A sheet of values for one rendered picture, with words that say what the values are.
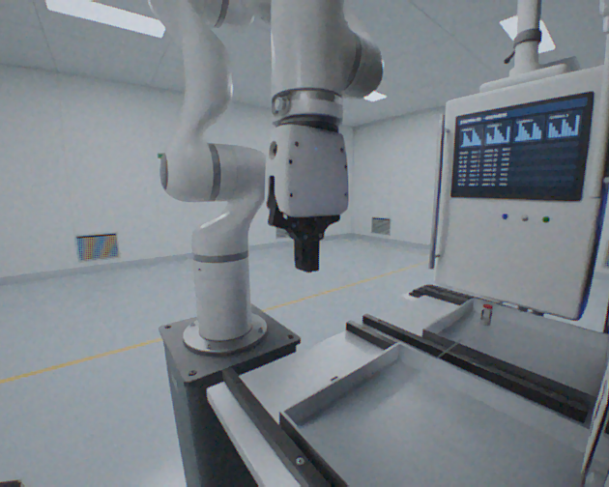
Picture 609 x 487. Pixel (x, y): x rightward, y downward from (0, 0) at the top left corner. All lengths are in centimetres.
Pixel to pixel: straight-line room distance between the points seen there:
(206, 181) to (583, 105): 104
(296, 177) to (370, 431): 33
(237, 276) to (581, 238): 98
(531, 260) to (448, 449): 82
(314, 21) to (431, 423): 50
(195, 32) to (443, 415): 78
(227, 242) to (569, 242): 98
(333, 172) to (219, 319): 40
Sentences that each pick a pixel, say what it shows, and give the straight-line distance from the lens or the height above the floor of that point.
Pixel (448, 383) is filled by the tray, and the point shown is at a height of 89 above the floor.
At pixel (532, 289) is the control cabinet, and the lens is 115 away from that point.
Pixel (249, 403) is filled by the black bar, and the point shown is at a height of 90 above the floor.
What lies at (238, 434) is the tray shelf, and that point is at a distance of 42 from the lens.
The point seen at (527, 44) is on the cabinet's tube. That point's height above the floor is 169.
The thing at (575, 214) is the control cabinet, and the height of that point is 113.
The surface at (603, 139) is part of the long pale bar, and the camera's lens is 87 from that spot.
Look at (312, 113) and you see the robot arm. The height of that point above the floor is 126.
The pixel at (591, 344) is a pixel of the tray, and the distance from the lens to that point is 80.
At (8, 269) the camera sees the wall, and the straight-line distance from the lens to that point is 543.
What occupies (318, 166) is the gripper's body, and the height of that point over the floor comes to 121.
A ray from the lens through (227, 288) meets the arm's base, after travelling 58.
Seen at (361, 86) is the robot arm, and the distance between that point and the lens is 39.
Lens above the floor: 118
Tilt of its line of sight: 10 degrees down
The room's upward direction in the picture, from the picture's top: straight up
